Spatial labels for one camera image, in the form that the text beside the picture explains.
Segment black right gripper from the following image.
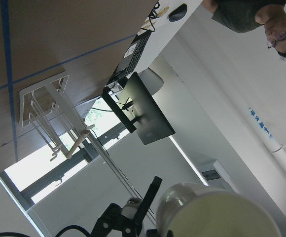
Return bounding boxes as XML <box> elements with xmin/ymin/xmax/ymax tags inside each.
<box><xmin>91</xmin><ymin>176</ymin><xmax>162</xmax><ymax>237</ymax></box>

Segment white plastic cup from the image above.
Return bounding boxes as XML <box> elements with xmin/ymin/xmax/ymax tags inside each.
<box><xmin>156</xmin><ymin>183</ymin><xmax>281</xmax><ymax>237</ymax></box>

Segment black computer monitor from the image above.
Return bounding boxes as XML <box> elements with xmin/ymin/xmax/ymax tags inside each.
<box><xmin>102</xmin><ymin>72</ymin><xmax>176</xmax><ymax>145</ymax></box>

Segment black keyboard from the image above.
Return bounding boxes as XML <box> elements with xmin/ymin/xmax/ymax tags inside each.
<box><xmin>113</xmin><ymin>32</ymin><xmax>151</xmax><ymax>76</ymax></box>

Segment black computer mouse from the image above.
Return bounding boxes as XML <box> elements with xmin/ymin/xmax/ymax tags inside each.
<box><xmin>168</xmin><ymin>3</ymin><xmax>188</xmax><ymax>22</ymax></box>

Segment seated person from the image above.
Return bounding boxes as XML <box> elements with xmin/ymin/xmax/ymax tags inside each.
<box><xmin>201</xmin><ymin>0</ymin><xmax>286</xmax><ymax>59</ymax></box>

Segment white wire cup rack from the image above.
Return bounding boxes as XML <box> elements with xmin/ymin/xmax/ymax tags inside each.
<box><xmin>19</xmin><ymin>72</ymin><xmax>95</xmax><ymax>160</ymax></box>

